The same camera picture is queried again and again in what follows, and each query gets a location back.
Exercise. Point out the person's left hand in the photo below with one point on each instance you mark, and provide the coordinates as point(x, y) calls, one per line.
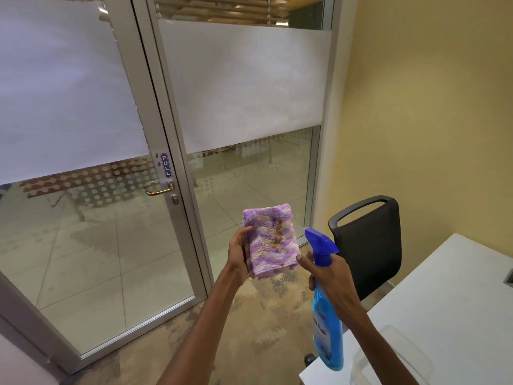
point(236, 258)

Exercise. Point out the person's right hand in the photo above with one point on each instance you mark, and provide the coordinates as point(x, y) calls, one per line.
point(334, 280)

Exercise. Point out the person's left thumb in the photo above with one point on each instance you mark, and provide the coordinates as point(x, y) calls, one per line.
point(245, 232)

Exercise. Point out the person's right thumb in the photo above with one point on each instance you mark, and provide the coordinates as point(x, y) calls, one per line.
point(303, 261)

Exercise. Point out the purple white striped cloth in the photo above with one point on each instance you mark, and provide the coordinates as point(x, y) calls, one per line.
point(271, 240)

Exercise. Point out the blue spray bottle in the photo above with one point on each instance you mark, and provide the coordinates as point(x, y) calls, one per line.
point(325, 300)

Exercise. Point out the person's left forearm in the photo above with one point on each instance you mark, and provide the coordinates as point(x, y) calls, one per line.
point(200, 328)

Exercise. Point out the person's right forearm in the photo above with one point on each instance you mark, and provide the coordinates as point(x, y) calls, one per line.
point(374, 348)

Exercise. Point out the black office chair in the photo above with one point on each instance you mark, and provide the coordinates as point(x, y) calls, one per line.
point(366, 248)

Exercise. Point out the blue door sign sticker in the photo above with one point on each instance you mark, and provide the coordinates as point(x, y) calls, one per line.
point(165, 164)

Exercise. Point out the fixed glass partition panel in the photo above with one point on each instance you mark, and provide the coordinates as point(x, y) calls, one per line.
point(244, 116)

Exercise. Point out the clear plastic container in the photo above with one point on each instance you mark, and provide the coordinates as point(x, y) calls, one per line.
point(390, 356)

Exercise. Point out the wooden bench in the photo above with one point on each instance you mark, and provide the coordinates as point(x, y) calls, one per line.
point(76, 188)

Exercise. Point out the glass door with aluminium frame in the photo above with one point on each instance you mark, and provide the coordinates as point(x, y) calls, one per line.
point(80, 156)

